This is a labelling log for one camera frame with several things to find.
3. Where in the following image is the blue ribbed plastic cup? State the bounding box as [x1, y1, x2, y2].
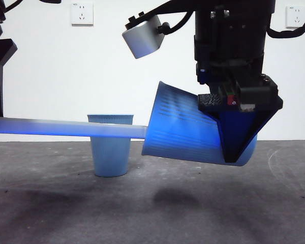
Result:
[87, 114, 134, 178]
[141, 80, 258, 167]

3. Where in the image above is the sponge cup brush grey handle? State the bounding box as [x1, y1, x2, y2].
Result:
[0, 117, 147, 139]

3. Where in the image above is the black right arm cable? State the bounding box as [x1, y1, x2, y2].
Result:
[266, 14, 305, 39]

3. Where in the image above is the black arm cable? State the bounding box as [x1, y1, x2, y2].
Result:
[266, 14, 305, 39]
[2, 0, 63, 13]

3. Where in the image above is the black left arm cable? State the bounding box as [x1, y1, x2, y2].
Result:
[2, 0, 63, 13]

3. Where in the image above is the white wall socket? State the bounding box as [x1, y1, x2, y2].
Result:
[285, 6, 305, 28]
[71, 2, 94, 26]

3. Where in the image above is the black camera cable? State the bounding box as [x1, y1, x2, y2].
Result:
[157, 10, 197, 35]

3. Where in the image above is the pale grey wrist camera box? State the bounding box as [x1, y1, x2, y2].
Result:
[121, 11, 171, 59]

